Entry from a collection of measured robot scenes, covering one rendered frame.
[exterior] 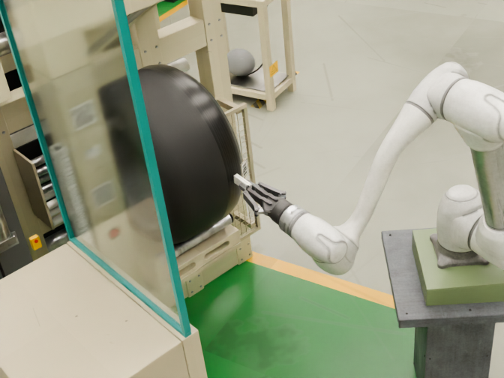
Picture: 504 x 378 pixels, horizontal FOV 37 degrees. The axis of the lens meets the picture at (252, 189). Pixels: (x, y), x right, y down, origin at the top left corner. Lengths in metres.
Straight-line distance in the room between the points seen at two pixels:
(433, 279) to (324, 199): 1.71
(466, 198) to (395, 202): 1.69
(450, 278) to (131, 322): 1.27
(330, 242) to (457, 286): 0.73
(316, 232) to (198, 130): 0.53
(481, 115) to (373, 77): 3.52
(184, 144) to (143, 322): 0.68
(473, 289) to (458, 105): 0.81
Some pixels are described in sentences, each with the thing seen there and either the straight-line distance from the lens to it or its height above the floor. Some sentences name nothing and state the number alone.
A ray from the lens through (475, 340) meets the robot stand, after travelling 3.01.
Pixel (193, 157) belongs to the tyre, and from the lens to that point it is 2.35.
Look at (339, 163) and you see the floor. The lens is 4.63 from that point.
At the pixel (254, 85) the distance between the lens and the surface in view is 5.31.
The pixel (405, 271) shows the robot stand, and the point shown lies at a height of 0.65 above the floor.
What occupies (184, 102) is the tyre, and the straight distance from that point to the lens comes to 2.40.
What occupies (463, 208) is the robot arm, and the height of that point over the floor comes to 0.99.
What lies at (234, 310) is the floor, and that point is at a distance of 3.69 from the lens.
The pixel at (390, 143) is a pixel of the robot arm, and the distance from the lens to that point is 2.20.
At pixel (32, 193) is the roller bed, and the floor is 1.03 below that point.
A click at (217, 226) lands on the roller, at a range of 2.71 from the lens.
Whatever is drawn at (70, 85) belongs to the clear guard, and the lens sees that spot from 1.69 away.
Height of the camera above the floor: 2.56
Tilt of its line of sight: 35 degrees down
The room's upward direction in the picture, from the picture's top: 7 degrees counter-clockwise
